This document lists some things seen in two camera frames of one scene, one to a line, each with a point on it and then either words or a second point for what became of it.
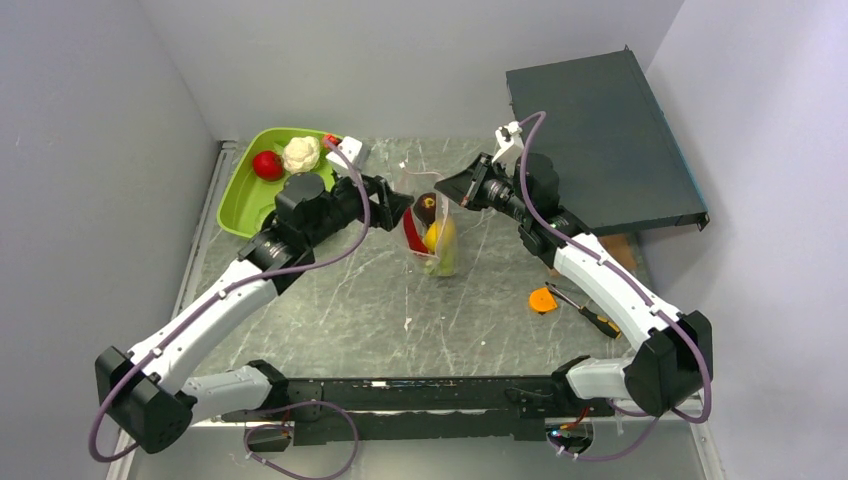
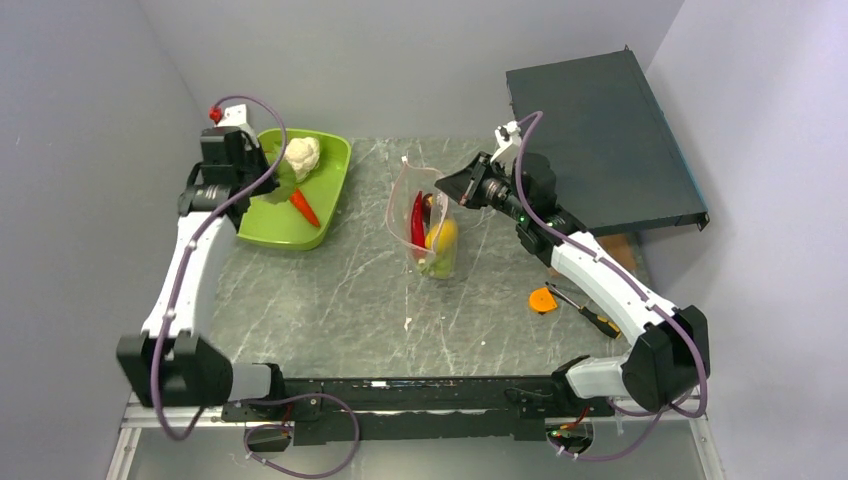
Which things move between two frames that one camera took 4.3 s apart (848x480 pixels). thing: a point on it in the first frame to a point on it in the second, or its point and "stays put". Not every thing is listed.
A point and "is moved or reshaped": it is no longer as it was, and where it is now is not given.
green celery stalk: [443, 266] stays put
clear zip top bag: [427, 223] stays put
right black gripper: [466, 187] stays put
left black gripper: [388, 211] to [259, 156]
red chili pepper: [414, 237] is moved or reshaped
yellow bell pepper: [439, 235] stays put
